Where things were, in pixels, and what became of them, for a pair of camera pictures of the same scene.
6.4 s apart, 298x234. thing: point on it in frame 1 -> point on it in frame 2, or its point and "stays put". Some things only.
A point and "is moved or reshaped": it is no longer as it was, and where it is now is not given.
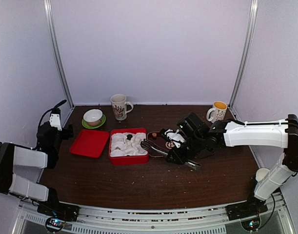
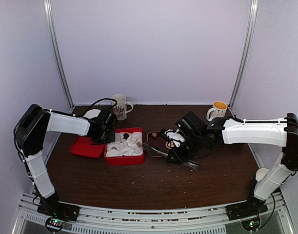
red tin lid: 89,143 stays put
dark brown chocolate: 129,136 is moved or reshaped
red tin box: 125,148 is moved or reshaped
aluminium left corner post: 56,43 stays put
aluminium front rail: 213,220 stays put
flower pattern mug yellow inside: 218,111 stays put
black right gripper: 179,159 stays put
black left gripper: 70,133 -> 111,139
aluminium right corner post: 244,63 stays put
